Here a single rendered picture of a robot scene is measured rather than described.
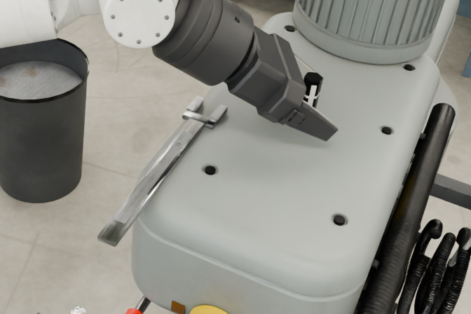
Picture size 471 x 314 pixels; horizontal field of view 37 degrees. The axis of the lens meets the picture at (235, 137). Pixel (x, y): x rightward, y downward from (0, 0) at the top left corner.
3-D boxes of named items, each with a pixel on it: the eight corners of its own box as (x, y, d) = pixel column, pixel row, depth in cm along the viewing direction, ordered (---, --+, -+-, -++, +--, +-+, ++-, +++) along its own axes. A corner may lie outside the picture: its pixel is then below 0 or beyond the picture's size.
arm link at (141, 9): (184, 92, 70) (83, 38, 64) (165, 45, 78) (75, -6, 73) (254, 0, 66) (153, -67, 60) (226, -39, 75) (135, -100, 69)
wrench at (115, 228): (124, 252, 65) (125, 246, 65) (87, 237, 66) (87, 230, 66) (226, 111, 83) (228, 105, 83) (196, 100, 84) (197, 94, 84)
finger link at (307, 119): (321, 141, 79) (280, 118, 76) (340, 122, 78) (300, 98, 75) (324, 150, 78) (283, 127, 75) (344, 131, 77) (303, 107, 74)
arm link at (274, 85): (243, 78, 86) (162, 32, 80) (296, 22, 82) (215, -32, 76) (262, 147, 77) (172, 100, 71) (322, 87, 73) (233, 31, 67)
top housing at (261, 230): (325, 390, 75) (360, 296, 65) (109, 293, 81) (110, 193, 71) (418, 141, 109) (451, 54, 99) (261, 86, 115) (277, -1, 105)
